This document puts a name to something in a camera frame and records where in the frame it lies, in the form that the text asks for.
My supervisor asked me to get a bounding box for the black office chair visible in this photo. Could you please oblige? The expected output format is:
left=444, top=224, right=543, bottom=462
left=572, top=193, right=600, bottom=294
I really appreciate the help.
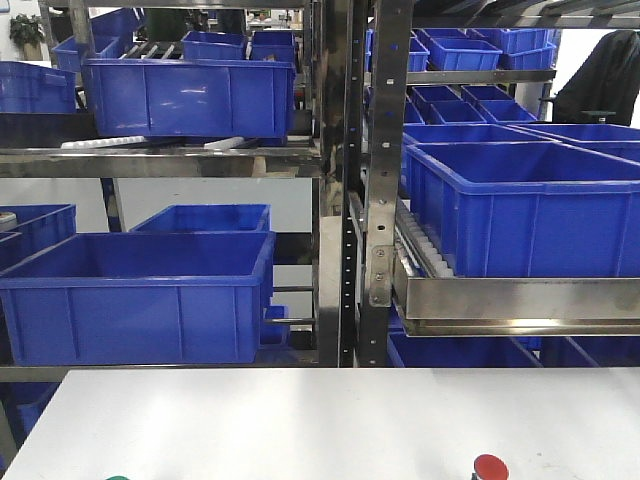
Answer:
left=552, top=30, right=639, bottom=126

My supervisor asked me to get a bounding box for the large blue bin lower left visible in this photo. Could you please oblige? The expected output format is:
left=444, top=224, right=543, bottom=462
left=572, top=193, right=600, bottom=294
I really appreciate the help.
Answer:
left=1, top=231, right=275, bottom=367

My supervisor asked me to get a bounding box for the large blue bin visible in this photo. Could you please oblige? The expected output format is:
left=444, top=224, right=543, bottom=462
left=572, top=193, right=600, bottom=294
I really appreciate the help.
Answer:
left=1, top=231, right=275, bottom=367
left=82, top=59, right=295, bottom=139

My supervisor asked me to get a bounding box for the potted green plant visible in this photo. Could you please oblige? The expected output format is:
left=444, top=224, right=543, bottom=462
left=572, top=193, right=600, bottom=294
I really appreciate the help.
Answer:
left=9, top=14, right=45, bottom=61

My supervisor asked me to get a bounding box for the red mushroom push button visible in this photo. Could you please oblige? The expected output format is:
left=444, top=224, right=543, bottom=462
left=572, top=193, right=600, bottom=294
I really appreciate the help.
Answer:
left=472, top=454, right=509, bottom=480

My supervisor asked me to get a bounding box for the large blue bin upper left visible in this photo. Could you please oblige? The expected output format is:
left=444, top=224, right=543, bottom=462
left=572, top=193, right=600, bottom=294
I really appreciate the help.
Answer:
left=82, top=59, right=295, bottom=139

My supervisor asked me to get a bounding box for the large blue bin right shelf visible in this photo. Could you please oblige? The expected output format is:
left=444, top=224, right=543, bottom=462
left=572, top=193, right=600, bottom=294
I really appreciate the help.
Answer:
left=406, top=142, right=639, bottom=278

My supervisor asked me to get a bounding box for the blue bin behind lower left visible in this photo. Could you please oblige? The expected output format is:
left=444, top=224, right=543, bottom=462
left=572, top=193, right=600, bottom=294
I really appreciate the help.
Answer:
left=131, top=204, right=271, bottom=232

